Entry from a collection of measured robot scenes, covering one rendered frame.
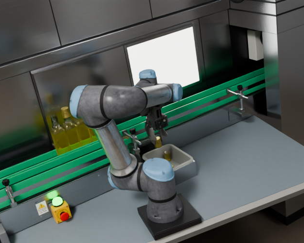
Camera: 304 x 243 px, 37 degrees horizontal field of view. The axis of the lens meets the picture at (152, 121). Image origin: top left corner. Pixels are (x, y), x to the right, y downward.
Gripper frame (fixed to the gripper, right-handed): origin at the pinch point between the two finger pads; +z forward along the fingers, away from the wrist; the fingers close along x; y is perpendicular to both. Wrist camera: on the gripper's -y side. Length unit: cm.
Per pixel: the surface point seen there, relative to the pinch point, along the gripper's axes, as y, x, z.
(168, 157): -1.7, 5.2, 13.0
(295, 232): 10, 75, 92
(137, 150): -1.7, -10.5, 2.1
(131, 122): -21.1, -2.4, -3.0
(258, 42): -25, 88, -18
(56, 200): 2, -54, 7
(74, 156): -11.8, -37.7, -2.5
